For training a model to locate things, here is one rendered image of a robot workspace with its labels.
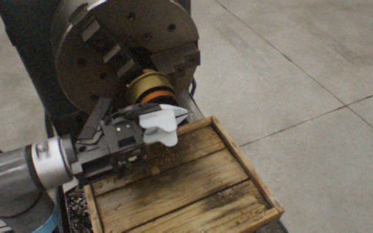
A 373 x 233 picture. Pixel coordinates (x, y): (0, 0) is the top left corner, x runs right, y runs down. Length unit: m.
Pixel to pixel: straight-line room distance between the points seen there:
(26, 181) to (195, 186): 0.34
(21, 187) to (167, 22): 0.39
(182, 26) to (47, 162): 0.37
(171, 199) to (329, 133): 1.64
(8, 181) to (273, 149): 1.64
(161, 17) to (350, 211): 1.51
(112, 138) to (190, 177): 0.27
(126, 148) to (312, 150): 1.66
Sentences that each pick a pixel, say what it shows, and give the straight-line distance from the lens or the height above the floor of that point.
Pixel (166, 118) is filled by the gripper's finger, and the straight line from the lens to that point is 0.48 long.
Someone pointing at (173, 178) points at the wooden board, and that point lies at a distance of 0.66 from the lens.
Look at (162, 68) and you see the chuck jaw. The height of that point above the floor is 1.10.
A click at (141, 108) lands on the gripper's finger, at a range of 0.47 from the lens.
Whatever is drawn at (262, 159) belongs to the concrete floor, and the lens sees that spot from 1.84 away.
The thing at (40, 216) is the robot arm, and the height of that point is 0.99.
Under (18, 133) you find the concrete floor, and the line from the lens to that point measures 2.24.
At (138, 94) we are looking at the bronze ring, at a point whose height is 1.11.
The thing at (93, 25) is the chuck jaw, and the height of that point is 1.20.
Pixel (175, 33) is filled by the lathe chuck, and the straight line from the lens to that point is 0.63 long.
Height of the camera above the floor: 1.44
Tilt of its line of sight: 45 degrees down
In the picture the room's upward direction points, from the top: straight up
